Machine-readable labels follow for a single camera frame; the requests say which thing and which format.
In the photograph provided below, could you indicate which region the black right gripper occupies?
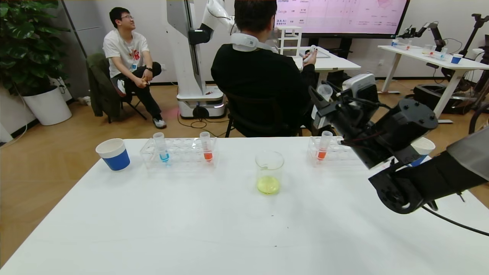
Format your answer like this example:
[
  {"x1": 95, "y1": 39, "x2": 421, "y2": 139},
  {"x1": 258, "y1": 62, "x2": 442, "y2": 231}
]
[{"x1": 308, "y1": 86, "x2": 365, "y2": 138}]

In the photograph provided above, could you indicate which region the blue pigment test tube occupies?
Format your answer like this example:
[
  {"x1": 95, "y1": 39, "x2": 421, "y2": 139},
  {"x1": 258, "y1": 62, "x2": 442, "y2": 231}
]
[{"x1": 153, "y1": 132, "x2": 170, "y2": 163}]

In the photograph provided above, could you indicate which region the black wheeled robot base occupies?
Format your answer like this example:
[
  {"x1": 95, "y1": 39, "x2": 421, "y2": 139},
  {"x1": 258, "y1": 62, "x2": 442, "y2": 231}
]
[{"x1": 413, "y1": 85, "x2": 478, "y2": 115}]

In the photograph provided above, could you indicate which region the orange pigment test tube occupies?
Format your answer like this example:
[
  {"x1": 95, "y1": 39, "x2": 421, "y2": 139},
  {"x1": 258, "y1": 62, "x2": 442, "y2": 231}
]
[
  {"x1": 316, "y1": 131, "x2": 333, "y2": 161},
  {"x1": 200, "y1": 132, "x2": 214, "y2": 163}
]

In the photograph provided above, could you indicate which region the clear plastic test tube rack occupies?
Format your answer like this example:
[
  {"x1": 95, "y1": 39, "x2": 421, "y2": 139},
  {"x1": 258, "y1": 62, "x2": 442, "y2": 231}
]
[
  {"x1": 307, "y1": 136, "x2": 361, "y2": 167},
  {"x1": 140, "y1": 137, "x2": 218, "y2": 170}
]

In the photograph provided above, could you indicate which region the glass beaker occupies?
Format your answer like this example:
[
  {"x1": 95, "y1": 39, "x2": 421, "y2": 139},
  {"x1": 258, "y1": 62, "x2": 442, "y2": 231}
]
[{"x1": 254, "y1": 151, "x2": 284, "y2": 195}]

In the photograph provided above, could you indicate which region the black display stand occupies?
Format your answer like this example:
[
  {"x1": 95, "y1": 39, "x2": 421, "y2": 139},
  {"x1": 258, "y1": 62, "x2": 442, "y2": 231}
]
[{"x1": 306, "y1": 37, "x2": 365, "y2": 92}]

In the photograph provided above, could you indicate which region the man in black sweater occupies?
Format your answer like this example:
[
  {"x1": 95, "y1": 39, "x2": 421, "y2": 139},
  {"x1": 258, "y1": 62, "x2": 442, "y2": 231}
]
[{"x1": 210, "y1": 0, "x2": 325, "y2": 137}]

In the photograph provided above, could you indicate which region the black office chair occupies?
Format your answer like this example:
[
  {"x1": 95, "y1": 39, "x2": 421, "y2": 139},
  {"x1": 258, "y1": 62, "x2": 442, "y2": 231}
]
[{"x1": 223, "y1": 94, "x2": 310, "y2": 138}]

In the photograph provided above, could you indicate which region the white drawer organizer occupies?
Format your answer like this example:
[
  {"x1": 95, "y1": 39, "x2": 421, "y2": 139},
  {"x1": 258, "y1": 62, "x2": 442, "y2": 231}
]
[{"x1": 276, "y1": 26, "x2": 302, "y2": 57}]

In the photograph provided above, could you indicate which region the white neck headset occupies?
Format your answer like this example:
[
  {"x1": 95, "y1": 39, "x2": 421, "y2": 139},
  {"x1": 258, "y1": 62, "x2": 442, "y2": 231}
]
[{"x1": 230, "y1": 33, "x2": 279, "y2": 53}]

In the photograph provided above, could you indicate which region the white height-adjustable desk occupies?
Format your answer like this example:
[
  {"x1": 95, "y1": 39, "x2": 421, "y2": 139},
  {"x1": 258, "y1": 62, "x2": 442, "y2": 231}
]
[{"x1": 377, "y1": 45, "x2": 489, "y2": 123}]

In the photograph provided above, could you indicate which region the blue paper cup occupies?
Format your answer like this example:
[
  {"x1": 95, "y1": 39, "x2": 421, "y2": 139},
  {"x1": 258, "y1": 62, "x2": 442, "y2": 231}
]
[
  {"x1": 411, "y1": 137, "x2": 436, "y2": 167},
  {"x1": 96, "y1": 138, "x2": 131, "y2": 171}
]

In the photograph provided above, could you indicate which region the white humanoid robot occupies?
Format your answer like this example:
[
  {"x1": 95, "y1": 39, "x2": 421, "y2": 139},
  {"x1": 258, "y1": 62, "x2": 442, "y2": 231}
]
[{"x1": 166, "y1": 0, "x2": 236, "y2": 121}]

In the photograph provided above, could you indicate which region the black folding chair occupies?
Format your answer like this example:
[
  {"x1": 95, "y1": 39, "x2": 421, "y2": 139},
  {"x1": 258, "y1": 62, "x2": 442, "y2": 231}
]
[{"x1": 108, "y1": 97, "x2": 148, "y2": 124}]

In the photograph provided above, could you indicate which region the man in white t-shirt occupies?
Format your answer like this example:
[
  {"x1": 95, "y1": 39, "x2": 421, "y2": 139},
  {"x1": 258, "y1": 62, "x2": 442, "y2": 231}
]
[{"x1": 102, "y1": 7, "x2": 168, "y2": 129}]

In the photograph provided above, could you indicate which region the dark green jacket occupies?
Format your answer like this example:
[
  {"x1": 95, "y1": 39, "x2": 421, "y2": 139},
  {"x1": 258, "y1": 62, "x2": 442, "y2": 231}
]
[{"x1": 86, "y1": 54, "x2": 126, "y2": 122}]

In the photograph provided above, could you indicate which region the white plant pot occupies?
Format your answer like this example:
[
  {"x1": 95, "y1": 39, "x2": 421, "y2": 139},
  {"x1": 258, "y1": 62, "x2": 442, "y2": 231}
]
[{"x1": 22, "y1": 86, "x2": 73, "y2": 126}]

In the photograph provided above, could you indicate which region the green potted plant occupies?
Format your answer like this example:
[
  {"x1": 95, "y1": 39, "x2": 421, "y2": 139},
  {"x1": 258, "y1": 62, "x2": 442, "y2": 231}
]
[{"x1": 0, "y1": 0, "x2": 72, "y2": 98}]

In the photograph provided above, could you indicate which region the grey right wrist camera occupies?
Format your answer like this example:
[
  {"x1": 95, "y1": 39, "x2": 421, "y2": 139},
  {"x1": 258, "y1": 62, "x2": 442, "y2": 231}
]
[{"x1": 341, "y1": 73, "x2": 379, "y2": 104}]

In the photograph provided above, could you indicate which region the large wall display screen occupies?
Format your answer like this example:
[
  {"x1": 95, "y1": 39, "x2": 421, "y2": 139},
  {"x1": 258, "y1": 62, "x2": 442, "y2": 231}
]
[{"x1": 273, "y1": 0, "x2": 410, "y2": 39}]

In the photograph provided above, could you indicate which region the black floor cable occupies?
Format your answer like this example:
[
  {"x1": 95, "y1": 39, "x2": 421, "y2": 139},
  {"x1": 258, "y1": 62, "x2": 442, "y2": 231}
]
[{"x1": 177, "y1": 109, "x2": 230, "y2": 138}]

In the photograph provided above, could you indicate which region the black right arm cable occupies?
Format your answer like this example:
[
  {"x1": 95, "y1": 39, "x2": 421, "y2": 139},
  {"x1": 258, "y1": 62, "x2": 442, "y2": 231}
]
[{"x1": 422, "y1": 204, "x2": 489, "y2": 237}]

